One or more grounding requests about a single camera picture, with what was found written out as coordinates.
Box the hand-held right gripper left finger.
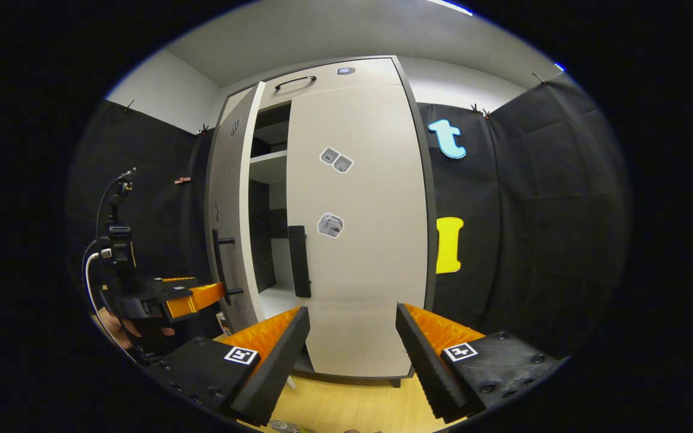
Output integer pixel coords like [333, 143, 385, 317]
[145, 306, 311, 426]

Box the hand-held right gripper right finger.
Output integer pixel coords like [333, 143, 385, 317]
[396, 302, 565, 422]

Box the white cabinet door bar handle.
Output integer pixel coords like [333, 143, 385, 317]
[207, 81, 266, 334]

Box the white and grey cabinet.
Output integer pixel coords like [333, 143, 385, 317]
[205, 55, 437, 388]

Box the white cabinet shelf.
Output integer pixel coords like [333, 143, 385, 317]
[249, 150, 288, 184]

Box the beige cabinet drawer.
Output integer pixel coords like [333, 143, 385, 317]
[260, 57, 405, 111]

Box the black backdrop cloth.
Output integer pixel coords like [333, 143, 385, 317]
[416, 69, 635, 361]
[65, 99, 218, 361]

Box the black bar door handle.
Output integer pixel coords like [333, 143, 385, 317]
[212, 229, 245, 306]

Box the white cable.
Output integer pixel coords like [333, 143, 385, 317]
[84, 251, 112, 337]

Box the black cable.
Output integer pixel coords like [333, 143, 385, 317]
[94, 171, 137, 241]

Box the black drawer handle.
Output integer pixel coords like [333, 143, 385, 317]
[273, 75, 318, 92]

